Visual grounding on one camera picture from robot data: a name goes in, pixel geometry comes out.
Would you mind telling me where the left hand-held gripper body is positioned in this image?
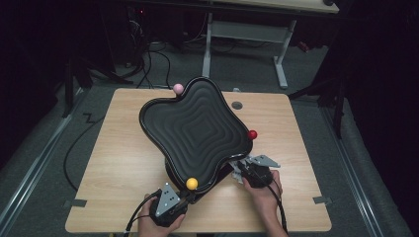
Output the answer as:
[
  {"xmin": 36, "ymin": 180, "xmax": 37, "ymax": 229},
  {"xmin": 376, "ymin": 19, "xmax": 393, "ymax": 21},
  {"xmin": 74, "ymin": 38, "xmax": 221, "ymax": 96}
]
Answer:
[{"xmin": 149, "ymin": 182, "xmax": 191, "ymax": 228}]

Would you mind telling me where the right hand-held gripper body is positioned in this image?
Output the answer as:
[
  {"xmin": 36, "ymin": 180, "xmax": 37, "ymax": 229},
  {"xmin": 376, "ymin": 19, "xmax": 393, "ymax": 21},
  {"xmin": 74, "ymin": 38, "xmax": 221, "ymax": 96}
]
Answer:
[{"xmin": 242, "ymin": 154, "xmax": 282, "ymax": 190}]

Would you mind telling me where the yellow ball knob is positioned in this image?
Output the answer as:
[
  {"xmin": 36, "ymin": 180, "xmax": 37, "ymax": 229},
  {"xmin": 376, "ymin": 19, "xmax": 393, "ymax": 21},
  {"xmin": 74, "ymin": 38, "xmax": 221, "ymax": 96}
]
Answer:
[{"xmin": 185, "ymin": 177, "xmax": 200, "ymax": 192}]

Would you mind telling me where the black wavy tray with stand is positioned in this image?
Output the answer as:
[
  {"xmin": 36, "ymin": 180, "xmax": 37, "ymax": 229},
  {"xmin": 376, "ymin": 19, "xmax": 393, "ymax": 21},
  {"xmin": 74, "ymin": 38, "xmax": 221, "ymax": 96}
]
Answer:
[{"xmin": 138, "ymin": 76, "xmax": 255, "ymax": 204}]

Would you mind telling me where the person's right hand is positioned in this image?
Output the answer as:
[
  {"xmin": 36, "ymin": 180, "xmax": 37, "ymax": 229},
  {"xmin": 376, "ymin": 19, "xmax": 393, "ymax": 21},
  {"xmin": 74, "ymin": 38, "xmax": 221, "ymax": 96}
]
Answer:
[{"xmin": 242, "ymin": 169, "xmax": 284, "ymax": 215}]

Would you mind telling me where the person's left hand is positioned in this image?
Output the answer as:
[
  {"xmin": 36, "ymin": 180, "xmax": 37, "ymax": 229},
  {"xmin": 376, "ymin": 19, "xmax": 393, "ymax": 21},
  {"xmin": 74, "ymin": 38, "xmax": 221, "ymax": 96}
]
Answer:
[{"xmin": 137, "ymin": 194, "xmax": 186, "ymax": 237}]

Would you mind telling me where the black metal stand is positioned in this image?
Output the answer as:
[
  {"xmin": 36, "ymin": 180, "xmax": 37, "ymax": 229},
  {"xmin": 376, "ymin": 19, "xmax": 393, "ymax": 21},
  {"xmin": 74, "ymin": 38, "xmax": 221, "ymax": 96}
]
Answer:
[
  {"xmin": 288, "ymin": 70, "xmax": 351, "ymax": 139},
  {"xmin": 61, "ymin": 55, "xmax": 134, "ymax": 119}
]

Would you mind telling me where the dark computer tower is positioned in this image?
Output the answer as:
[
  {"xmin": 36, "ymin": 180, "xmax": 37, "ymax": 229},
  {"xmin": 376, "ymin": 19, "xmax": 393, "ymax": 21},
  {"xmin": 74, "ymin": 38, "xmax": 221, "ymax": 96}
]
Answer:
[{"xmin": 125, "ymin": 4, "xmax": 150, "ymax": 67}]

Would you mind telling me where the right hand-held gripper cable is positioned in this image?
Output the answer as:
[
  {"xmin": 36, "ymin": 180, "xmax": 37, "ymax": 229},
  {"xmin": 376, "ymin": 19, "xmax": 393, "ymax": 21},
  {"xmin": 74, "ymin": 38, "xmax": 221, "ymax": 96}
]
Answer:
[{"xmin": 238, "ymin": 162, "xmax": 289, "ymax": 235}]

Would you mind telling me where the hand-held gripper cable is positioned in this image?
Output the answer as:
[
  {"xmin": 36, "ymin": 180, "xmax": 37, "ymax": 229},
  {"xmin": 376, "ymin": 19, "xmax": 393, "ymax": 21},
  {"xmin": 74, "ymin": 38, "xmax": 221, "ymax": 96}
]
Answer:
[
  {"xmin": 124, "ymin": 192, "xmax": 163, "ymax": 237},
  {"xmin": 238, "ymin": 162, "xmax": 289, "ymax": 235}
]

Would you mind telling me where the left hand-held gripper cable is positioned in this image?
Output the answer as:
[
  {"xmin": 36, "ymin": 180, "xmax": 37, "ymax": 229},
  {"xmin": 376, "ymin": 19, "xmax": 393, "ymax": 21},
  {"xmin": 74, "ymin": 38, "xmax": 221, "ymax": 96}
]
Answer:
[{"xmin": 124, "ymin": 192, "xmax": 163, "ymax": 237}]

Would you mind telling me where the grey floor rail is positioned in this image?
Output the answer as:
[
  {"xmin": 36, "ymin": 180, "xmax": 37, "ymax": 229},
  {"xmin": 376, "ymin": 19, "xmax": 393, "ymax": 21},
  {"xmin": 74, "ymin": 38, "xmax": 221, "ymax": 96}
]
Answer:
[
  {"xmin": 320, "ymin": 105, "xmax": 384, "ymax": 237},
  {"xmin": 0, "ymin": 87, "xmax": 85, "ymax": 228}
]

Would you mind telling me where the thin black floor cable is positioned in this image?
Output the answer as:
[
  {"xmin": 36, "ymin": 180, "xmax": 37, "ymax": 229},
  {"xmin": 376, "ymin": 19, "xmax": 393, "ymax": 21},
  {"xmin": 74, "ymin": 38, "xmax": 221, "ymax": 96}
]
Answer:
[{"xmin": 62, "ymin": 113, "xmax": 104, "ymax": 193}]

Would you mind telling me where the white frame desk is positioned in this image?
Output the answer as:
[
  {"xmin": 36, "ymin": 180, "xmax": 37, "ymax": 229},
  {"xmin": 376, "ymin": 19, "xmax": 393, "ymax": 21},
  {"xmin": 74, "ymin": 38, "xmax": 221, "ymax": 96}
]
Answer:
[{"xmin": 200, "ymin": 0, "xmax": 340, "ymax": 90}]

